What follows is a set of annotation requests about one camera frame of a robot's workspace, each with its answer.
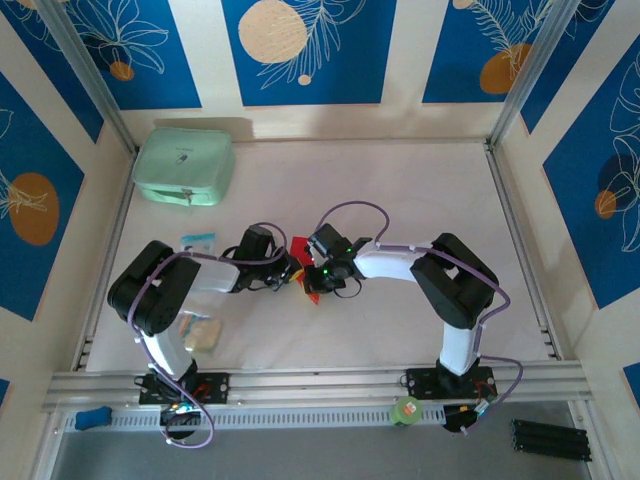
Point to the red square paper sheet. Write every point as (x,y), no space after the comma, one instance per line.
(298,247)

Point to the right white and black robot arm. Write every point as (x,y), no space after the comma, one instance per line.
(385,264)

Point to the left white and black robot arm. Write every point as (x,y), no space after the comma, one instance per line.
(217,276)

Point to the blue clear snack packet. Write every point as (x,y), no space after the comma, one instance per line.
(197,242)

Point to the clear biscuit packet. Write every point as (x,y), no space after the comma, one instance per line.
(205,334)

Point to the mint green zip pouch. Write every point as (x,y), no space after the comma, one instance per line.
(182,160)

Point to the green tape roll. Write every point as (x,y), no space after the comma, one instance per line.
(406,412)

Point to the blue foam grip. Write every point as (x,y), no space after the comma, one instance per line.
(92,419)

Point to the black tube bundle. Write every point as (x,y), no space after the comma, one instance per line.
(550,440)

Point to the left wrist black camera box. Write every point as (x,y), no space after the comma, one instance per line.
(256,242)

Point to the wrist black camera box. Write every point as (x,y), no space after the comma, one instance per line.
(256,242)
(327,240)

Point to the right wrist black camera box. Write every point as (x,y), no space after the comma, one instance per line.
(327,240)

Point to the aluminium cross rail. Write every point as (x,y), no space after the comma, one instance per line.
(320,387)

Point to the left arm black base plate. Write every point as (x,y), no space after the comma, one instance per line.
(217,387)

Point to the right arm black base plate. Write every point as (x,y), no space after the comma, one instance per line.
(420,384)

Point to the aluminium side rail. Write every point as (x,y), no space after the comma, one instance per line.
(117,210)
(522,250)

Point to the aluminium corner post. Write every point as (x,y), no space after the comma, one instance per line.
(530,75)
(90,75)

